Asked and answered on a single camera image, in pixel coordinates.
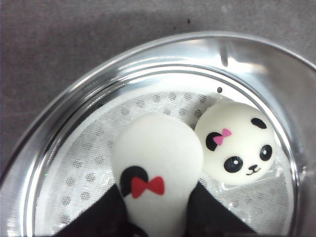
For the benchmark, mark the white perforated steamer liner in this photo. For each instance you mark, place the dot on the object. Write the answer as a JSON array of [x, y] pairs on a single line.
[[80, 173]]

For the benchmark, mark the panda bun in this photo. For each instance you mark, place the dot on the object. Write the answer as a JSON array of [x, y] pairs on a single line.
[[238, 141], [156, 163]]

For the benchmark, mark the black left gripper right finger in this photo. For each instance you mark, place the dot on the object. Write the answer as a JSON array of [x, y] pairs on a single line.
[[207, 217]]

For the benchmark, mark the stainless steel steamer pot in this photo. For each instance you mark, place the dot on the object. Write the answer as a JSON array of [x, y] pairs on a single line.
[[238, 67]]

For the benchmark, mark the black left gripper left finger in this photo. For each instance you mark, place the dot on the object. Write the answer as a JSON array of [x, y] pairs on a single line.
[[105, 218]]

